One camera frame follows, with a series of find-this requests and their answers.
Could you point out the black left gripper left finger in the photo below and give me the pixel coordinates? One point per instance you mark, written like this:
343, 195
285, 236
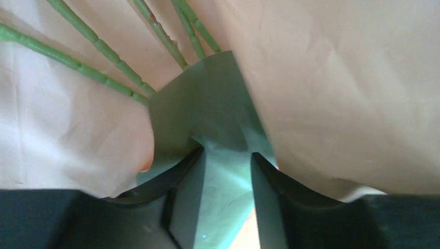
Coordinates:
160, 213

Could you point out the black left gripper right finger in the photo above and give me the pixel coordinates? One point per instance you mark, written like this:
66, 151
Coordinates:
291, 215

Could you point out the green and peach wrapping paper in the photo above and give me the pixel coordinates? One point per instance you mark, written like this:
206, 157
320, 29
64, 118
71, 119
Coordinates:
341, 96

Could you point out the pink fake flower bunch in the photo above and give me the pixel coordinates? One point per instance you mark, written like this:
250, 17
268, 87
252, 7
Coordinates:
192, 25

